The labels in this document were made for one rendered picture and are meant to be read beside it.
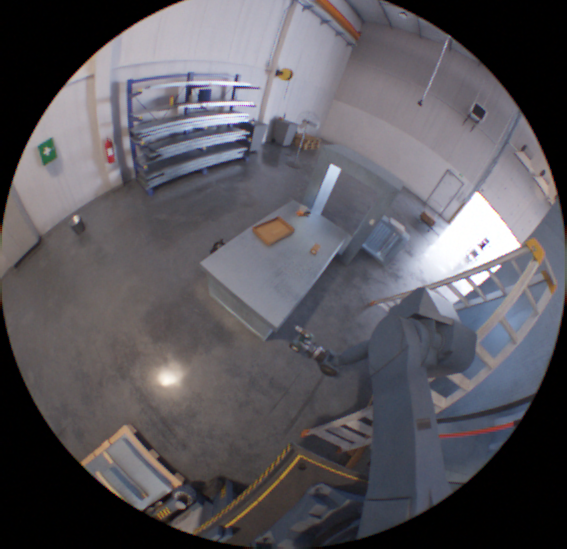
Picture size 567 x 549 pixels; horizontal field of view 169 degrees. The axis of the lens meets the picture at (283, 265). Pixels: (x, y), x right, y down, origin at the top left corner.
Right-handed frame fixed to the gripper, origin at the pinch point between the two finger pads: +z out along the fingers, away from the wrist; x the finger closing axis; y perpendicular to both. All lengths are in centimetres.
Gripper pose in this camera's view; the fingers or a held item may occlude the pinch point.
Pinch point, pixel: (300, 341)
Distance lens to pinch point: 176.7
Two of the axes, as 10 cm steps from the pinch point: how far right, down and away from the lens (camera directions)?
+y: 4.9, -8.0, -3.5
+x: -3.6, 1.8, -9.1
